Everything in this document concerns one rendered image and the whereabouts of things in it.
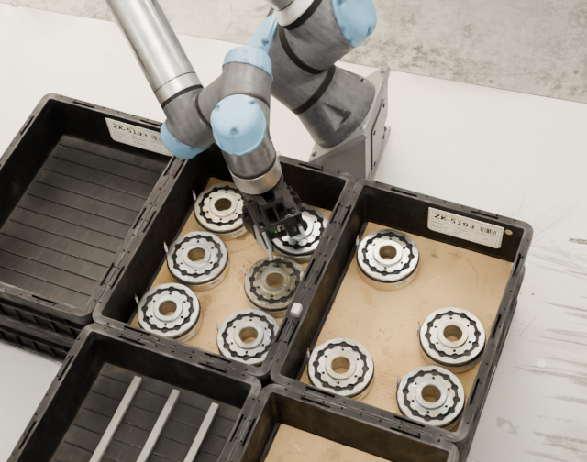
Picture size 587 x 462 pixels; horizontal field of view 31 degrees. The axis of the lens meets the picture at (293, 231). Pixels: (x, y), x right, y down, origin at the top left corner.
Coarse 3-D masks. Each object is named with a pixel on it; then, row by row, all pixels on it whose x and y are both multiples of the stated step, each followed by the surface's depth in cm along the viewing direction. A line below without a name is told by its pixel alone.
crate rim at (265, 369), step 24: (216, 144) 182; (312, 168) 179; (168, 192) 176; (336, 216) 171; (120, 264) 169; (96, 312) 164; (288, 312) 162; (144, 336) 161; (216, 360) 158; (264, 360) 157
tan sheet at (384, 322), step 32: (448, 256) 177; (480, 256) 177; (352, 288) 175; (416, 288) 174; (448, 288) 174; (480, 288) 174; (352, 320) 172; (384, 320) 171; (416, 320) 171; (480, 320) 170; (384, 352) 168; (416, 352) 168; (384, 384) 165
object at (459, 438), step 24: (360, 192) 174; (408, 192) 173; (480, 216) 170; (504, 216) 169; (336, 240) 169; (528, 240) 166; (312, 288) 164; (504, 312) 159; (288, 336) 159; (288, 384) 156; (480, 384) 153; (360, 408) 152; (432, 432) 149; (456, 432) 149
